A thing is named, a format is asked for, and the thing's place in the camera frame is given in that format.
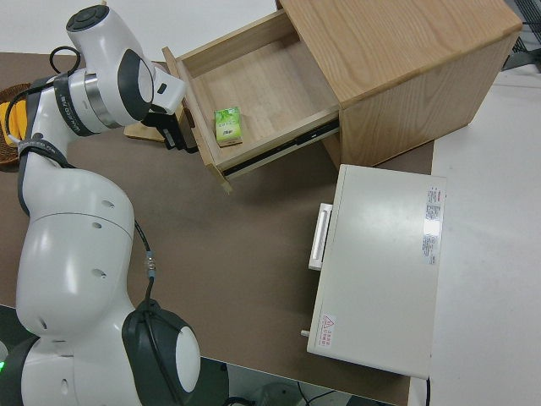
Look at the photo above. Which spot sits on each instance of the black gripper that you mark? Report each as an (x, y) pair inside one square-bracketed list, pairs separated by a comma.
[(158, 122)]

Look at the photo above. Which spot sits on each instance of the light wooden drawer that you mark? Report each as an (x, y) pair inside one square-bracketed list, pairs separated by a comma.
[(262, 89)]

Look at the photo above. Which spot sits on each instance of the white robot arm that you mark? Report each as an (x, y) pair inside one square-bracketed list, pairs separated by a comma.
[(76, 254)]

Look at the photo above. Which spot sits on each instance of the wooden mug tree stand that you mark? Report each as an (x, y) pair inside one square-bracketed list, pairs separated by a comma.
[(141, 130)]

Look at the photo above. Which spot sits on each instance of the green tea packet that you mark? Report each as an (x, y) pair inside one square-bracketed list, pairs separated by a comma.
[(228, 127)]

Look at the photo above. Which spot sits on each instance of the round brown wicker basket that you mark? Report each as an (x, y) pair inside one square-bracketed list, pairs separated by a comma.
[(6, 158)]

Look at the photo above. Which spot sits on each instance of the wooden cabinet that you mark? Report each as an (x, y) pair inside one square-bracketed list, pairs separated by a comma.
[(401, 63)]

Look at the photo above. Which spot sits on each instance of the cream toaster oven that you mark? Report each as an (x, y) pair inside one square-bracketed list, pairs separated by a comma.
[(376, 270)]

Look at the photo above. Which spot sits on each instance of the black mesh chair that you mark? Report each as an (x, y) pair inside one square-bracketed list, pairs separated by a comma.
[(526, 38)]

